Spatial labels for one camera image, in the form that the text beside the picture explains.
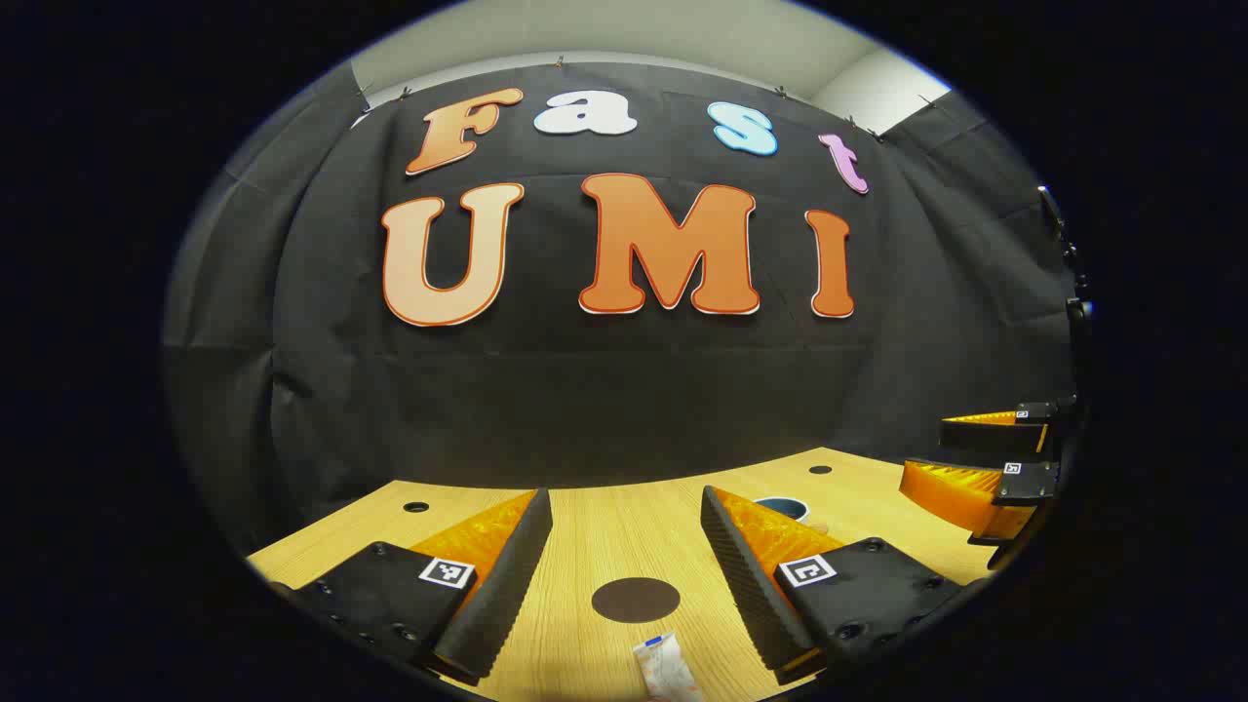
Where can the wooden desktop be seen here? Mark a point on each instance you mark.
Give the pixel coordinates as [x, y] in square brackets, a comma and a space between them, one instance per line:
[614, 541]

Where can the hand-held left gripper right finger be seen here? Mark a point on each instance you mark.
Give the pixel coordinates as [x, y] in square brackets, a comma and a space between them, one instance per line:
[746, 585]

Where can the light blue cup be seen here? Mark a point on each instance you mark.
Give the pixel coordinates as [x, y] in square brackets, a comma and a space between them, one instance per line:
[780, 507]

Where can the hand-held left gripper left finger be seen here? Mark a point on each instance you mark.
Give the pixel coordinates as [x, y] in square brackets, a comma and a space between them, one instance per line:
[502, 585]

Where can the white toothpaste tube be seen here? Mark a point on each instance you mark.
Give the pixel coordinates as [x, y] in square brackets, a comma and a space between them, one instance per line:
[666, 668]

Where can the black backdrop cloth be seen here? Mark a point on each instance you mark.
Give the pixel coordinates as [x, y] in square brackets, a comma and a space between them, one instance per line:
[604, 390]

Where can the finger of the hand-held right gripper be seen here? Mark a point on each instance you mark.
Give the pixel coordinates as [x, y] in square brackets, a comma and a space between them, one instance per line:
[990, 434]
[951, 492]

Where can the dark round coaster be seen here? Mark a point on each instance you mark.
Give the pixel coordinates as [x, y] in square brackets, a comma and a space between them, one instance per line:
[636, 600]

